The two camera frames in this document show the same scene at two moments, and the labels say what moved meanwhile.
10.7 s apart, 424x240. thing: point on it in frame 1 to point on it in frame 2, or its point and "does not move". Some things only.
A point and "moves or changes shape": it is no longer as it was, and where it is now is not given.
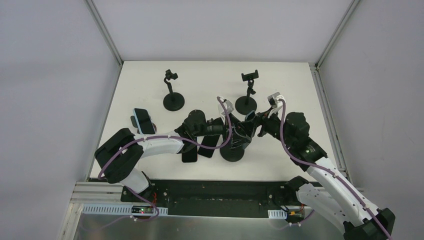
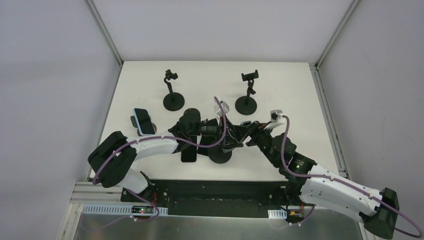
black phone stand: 173,101 does not move
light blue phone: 144,123 does not move
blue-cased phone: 250,116 moves or changes shape
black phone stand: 245,104 does not move
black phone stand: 231,155 to 216,154
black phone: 190,156 does not move
